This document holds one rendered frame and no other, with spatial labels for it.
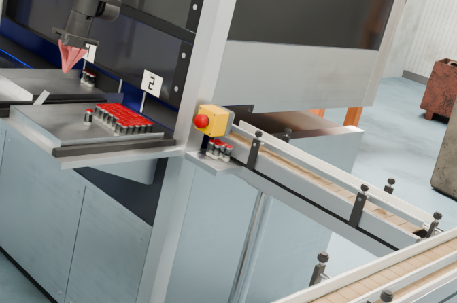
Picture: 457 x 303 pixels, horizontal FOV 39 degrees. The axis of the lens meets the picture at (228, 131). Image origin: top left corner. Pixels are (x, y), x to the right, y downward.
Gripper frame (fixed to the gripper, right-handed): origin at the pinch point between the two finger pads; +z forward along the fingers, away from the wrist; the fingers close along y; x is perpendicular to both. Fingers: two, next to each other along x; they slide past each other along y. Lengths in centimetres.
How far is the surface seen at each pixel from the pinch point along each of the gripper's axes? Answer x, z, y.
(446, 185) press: 35, 40, 389
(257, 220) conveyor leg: -33, 27, 55
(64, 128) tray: 9.2, 18.5, 12.1
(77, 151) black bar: -8.0, 18.6, 5.0
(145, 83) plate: 9.9, 1.8, 36.3
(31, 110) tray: 19.7, 17.5, 7.5
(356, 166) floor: 98, 53, 364
